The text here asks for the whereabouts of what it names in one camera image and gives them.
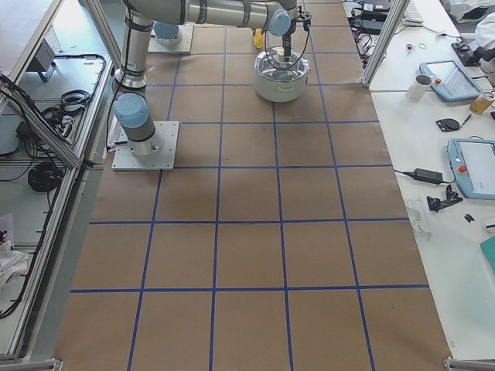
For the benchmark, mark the pale green cooking pot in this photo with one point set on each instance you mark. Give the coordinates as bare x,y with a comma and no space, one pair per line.
279,92

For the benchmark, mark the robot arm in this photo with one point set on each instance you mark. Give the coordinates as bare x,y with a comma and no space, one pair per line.
210,92
168,35

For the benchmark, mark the black power adapter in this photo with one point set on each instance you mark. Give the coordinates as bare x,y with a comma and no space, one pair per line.
429,176

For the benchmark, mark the near blue teach pendant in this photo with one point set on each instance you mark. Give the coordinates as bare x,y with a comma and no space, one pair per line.
472,162

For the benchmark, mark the blue teach pendant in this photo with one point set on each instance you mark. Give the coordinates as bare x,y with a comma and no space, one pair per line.
450,80
472,162

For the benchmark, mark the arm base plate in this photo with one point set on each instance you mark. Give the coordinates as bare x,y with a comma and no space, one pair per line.
157,153
184,47

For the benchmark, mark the yellow corn cob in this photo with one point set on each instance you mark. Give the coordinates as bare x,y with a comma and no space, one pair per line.
258,38

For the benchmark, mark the glass pot lid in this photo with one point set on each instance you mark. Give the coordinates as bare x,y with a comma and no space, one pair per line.
272,65

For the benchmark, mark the aluminium frame post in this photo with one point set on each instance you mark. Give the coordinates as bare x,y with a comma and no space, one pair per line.
387,33

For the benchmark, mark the yellow drink can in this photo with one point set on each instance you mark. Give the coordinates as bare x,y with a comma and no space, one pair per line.
482,102

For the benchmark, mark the white mug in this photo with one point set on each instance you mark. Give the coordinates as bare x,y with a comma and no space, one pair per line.
419,86

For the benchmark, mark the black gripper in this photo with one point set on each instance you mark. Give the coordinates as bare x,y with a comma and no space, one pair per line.
287,42

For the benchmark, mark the far blue teach pendant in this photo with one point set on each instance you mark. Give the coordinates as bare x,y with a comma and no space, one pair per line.
450,80

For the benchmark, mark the black computer mouse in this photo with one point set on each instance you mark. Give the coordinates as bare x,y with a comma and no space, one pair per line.
448,125

